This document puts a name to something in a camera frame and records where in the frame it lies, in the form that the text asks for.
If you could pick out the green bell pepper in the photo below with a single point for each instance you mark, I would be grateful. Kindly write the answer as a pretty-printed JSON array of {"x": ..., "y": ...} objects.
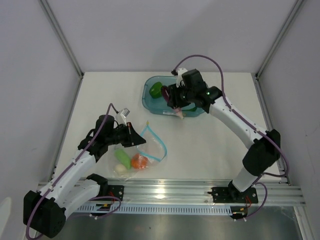
[{"x": 156, "y": 90}]

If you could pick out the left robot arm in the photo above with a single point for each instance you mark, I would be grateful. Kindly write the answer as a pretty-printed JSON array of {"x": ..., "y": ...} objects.
[{"x": 48, "y": 209}]

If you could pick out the aluminium mounting rail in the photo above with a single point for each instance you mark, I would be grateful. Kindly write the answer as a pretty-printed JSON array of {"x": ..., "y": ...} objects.
[{"x": 195, "y": 192}]

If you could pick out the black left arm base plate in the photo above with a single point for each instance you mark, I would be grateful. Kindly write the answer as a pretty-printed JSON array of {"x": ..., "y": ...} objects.
[{"x": 116, "y": 191}]

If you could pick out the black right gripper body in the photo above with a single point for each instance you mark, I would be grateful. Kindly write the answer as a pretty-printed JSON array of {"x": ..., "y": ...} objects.
[{"x": 179, "y": 96}]

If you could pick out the light green cucumber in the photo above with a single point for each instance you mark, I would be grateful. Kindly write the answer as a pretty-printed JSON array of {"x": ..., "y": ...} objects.
[{"x": 123, "y": 158}]

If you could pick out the orange tomato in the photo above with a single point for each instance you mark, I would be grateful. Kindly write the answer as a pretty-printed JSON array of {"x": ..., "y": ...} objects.
[{"x": 139, "y": 161}]

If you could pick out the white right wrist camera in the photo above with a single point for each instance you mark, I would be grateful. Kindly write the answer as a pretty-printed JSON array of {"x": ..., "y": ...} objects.
[{"x": 178, "y": 74}]

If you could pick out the left aluminium frame post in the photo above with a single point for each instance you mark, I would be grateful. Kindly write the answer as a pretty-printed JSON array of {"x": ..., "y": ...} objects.
[{"x": 56, "y": 27}]

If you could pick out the aluminium frame post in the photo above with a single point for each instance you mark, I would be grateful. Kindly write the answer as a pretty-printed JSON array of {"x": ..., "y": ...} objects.
[
  {"x": 283, "y": 31},
  {"x": 56, "y": 27}
]

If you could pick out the purple eggplant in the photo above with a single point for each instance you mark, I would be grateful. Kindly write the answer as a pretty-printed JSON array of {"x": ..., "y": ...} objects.
[{"x": 170, "y": 95}]

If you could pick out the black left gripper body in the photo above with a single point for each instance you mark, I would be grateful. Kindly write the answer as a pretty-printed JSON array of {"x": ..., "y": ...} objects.
[{"x": 121, "y": 136}]

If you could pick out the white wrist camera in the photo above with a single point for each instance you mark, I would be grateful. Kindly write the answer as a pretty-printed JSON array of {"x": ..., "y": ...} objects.
[
  {"x": 121, "y": 116},
  {"x": 178, "y": 74}
]

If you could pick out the right aluminium frame post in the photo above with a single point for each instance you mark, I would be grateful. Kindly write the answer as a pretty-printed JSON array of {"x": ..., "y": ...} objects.
[{"x": 283, "y": 31}]

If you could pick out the teal translucent plastic tray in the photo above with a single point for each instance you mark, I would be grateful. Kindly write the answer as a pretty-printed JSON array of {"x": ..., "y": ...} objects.
[{"x": 159, "y": 106}]

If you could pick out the white egg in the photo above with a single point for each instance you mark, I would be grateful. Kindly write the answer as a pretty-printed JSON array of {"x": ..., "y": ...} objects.
[{"x": 120, "y": 170}]

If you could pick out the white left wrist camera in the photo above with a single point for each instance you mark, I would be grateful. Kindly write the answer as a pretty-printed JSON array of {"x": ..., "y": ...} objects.
[{"x": 121, "y": 116}]

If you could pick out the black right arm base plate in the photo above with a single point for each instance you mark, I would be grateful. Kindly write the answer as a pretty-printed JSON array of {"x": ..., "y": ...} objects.
[{"x": 226, "y": 195}]

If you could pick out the white slotted cable duct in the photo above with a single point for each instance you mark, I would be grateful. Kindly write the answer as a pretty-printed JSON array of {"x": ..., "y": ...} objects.
[{"x": 208, "y": 210}]

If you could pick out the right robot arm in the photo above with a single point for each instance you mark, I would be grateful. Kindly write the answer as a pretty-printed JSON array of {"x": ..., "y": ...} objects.
[{"x": 263, "y": 147}]

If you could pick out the clear zip top bag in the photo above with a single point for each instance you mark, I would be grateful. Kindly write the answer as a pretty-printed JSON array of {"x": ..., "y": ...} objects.
[{"x": 155, "y": 150}]

